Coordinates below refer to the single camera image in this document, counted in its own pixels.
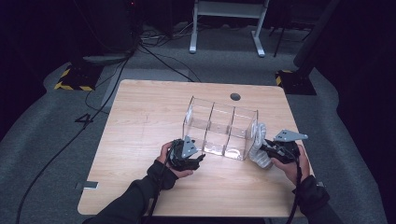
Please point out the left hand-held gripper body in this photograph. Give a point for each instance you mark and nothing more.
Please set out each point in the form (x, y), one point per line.
(188, 147)

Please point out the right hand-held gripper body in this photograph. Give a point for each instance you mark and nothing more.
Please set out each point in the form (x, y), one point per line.
(289, 136)

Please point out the grey striped cloth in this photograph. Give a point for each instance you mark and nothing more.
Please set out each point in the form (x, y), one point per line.
(260, 158)

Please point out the clear acrylic organizer box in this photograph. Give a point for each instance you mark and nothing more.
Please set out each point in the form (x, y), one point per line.
(218, 127)

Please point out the person's left hand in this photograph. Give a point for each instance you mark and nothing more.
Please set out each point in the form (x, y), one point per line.
(165, 155)

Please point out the person's right hand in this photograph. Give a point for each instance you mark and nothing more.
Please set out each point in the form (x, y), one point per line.
(295, 171)

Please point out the black yellow striped stand base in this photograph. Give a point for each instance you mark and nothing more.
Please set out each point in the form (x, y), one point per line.
(295, 82)
(81, 77)

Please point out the grey tape strip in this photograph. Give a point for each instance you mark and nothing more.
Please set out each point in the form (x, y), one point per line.
(87, 185)
(320, 184)

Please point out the dark tripod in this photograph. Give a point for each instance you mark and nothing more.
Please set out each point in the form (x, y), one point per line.
(280, 40)

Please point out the dark slanted stand pole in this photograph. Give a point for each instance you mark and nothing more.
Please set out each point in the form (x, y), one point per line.
(314, 34)

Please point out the grey flat stand foot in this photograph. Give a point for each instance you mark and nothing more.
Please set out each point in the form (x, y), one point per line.
(106, 59)

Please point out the white desk frame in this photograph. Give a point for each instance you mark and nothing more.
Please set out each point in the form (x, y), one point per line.
(229, 9)

